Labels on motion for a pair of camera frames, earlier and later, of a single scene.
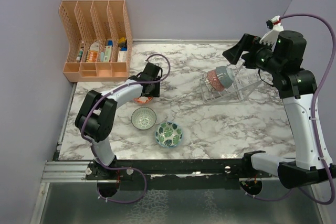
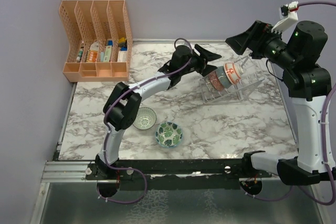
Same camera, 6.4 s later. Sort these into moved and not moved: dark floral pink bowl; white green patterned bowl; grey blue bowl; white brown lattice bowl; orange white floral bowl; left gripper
Moved: left gripper; orange white floral bowl
Not moved: white brown lattice bowl; grey blue bowl; white green patterned bowl; dark floral pink bowl
